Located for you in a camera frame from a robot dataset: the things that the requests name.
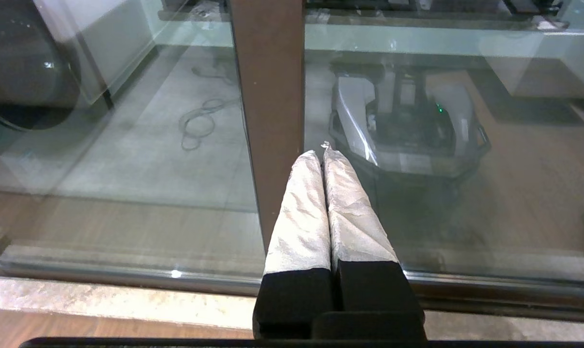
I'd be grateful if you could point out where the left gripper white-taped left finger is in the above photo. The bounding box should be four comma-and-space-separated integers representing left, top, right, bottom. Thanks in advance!
252, 150, 335, 337

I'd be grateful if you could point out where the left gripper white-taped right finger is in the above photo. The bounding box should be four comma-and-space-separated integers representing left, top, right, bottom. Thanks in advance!
321, 141, 425, 316

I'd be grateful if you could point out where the brown-framed sliding glass door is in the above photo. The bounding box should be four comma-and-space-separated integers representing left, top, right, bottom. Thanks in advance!
301, 0, 584, 322

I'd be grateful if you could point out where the brown-framed fixed glass panel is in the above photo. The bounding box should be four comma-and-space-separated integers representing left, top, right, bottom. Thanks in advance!
0, 0, 306, 296

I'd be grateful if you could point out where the dark front-load washing machine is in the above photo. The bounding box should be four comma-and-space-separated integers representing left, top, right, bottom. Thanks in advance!
0, 0, 83, 132

